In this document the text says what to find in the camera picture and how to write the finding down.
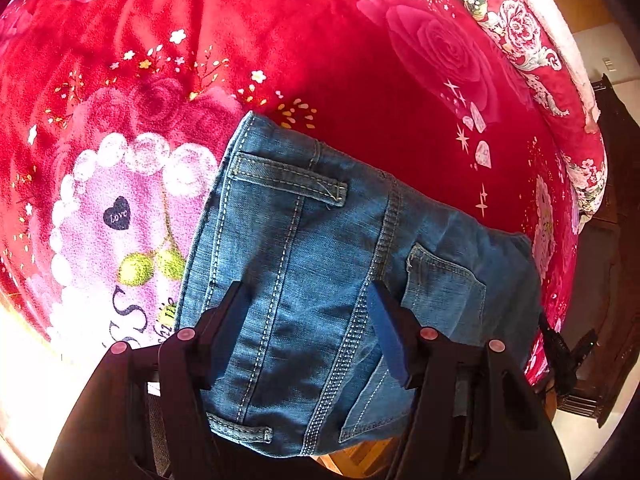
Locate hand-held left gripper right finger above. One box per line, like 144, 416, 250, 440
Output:
366, 280, 553, 463

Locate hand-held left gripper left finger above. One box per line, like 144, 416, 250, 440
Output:
85, 281, 253, 466

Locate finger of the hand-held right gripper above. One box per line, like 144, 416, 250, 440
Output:
537, 311, 598, 403

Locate blue denim pants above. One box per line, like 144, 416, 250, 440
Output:
177, 110, 545, 459

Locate red floral blanket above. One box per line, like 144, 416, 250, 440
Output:
0, 0, 609, 392

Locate dark carved wooden bed frame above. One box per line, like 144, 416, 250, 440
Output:
542, 74, 640, 428

